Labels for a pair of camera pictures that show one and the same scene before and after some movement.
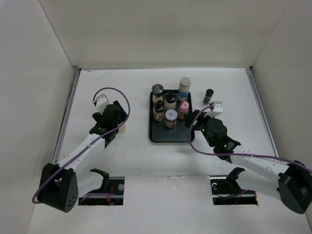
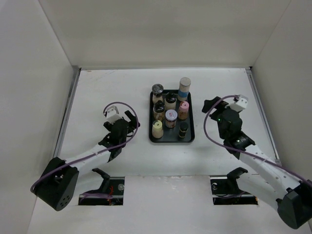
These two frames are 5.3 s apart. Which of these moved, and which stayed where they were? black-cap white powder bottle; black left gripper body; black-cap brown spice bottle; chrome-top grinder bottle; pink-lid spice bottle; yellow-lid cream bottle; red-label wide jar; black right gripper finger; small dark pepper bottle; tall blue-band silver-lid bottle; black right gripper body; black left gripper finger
Moved: black left gripper finger; yellow-lid cream bottle; black right gripper body; small dark pepper bottle; black left gripper body; black right gripper finger
Stayed: black-cap brown spice bottle; pink-lid spice bottle; black-cap white powder bottle; red-label wide jar; chrome-top grinder bottle; tall blue-band silver-lid bottle
